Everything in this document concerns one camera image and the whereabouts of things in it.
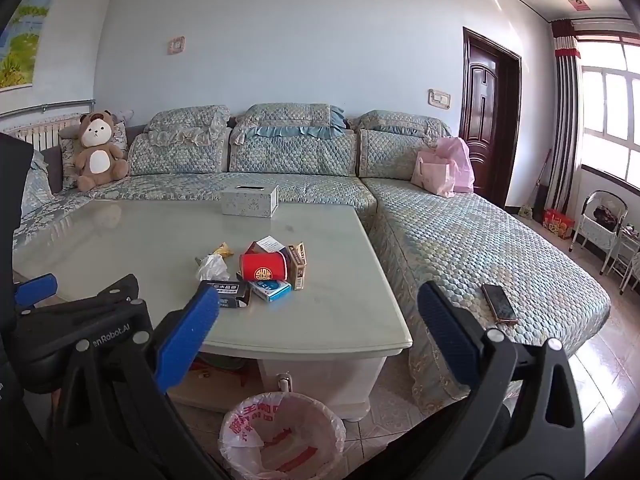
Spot black box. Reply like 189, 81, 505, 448
197, 280, 252, 310

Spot grey wall pipe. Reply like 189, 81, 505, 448
0, 100, 96, 121

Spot white plastic wrapper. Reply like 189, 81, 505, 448
195, 254, 232, 283

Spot pink plastic bag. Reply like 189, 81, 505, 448
436, 136, 476, 193

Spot brown teddy bear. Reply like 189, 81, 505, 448
59, 109, 132, 192

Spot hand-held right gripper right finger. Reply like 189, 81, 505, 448
417, 281, 587, 480

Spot blue medicine box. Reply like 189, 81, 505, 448
248, 279, 292, 303

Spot pink paper bag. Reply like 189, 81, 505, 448
411, 150, 457, 197

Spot metal folding chair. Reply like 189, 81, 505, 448
605, 225, 640, 296
571, 191, 630, 273

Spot gold cigarette box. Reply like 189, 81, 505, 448
286, 242, 307, 291

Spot broom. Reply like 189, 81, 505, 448
518, 149, 552, 220

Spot striped curtain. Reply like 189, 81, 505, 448
537, 19, 583, 216

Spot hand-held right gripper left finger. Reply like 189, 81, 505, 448
50, 285, 226, 480

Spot patterned tissue box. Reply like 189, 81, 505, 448
221, 185, 279, 218

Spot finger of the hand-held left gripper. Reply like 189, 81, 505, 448
22, 274, 141, 320
14, 274, 58, 311

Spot trash bin with plastic liner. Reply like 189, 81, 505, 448
218, 392, 347, 480

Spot red paper cup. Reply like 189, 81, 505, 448
239, 251, 290, 282

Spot quilted blue corner sofa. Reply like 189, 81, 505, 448
12, 104, 612, 416

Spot white and blue cigarette box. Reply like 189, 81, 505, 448
255, 236, 288, 256

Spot red gift box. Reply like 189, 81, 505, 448
542, 208, 575, 238

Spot white radiator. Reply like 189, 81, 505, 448
12, 119, 83, 151

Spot smartphone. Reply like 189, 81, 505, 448
481, 284, 519, 325

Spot landscape wall poster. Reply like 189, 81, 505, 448
0, 0, 63, 92

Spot white coffee table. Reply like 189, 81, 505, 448
12, 197, 413, 423

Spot window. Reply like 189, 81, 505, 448
575, 35, 640, 186

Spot grey cushion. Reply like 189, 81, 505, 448
40, 146, 65, 196

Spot dark wooden door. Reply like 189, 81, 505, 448
459, 27, 522, 208

